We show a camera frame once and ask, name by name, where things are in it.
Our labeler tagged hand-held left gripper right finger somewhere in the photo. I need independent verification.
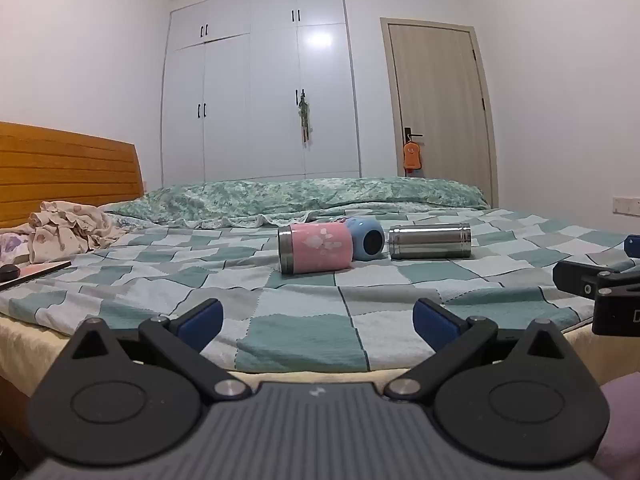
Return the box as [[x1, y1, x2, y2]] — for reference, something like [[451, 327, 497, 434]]
[[383, 298, 569, 402]]

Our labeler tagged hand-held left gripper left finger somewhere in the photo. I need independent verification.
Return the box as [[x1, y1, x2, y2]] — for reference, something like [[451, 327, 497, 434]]
[[74, 298, 252, 402]]

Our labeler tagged plain stainless steel cup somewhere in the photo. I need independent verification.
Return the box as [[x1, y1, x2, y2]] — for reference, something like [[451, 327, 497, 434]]
[[388, 223, 472, 261]]

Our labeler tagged blue cup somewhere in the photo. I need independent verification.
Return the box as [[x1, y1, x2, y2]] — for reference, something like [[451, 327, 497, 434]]
[[347, 217, 386, 262]]

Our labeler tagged pink floral steel cup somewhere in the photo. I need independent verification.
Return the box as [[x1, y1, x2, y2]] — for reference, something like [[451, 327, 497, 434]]
[[277, 222, 355, 275]]

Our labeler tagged green checked bedsheet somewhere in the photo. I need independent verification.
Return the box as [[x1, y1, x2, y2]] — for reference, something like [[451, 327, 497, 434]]
[[0, 207, 640, 374]]

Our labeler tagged person's pink clothing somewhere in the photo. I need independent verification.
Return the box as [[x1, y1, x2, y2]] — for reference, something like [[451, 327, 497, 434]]
[[595, 374, 640, 480]]

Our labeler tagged crumpled beige floral cloth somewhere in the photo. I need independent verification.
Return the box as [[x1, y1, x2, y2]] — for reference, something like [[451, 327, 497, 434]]
[[27, 200, 132, 264]]

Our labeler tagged green floral quilt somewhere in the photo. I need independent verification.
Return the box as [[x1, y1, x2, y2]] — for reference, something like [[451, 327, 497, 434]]
[[102, 176, 490, 227]]

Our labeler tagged orange hanging plush toy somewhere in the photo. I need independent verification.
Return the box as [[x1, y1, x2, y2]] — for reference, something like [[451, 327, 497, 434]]
[[403, 136, 424, 171]]

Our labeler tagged beige mattress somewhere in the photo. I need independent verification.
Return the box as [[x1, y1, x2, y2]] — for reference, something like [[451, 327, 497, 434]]
[[0, 310, 640, 396]]

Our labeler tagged wooden headboard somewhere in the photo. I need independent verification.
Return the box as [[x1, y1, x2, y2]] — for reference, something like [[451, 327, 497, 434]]
[[0, 121, 145, 229]]

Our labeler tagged purple floral pillow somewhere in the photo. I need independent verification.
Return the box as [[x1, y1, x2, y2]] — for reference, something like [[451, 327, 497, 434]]
[[0, 232, 34, 268]]

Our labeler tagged beige wooden door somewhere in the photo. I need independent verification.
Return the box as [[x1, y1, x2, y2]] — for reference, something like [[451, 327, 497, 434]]
[[380, 17, 500, 208]]

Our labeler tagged green hanging ornament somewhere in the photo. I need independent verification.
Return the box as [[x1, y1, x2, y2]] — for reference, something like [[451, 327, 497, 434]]
[[297, 89, 312, 145]]

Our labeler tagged white wardrobe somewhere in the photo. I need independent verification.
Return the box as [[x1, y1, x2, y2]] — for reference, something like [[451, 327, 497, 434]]
[[161, 0, 362, 190]]

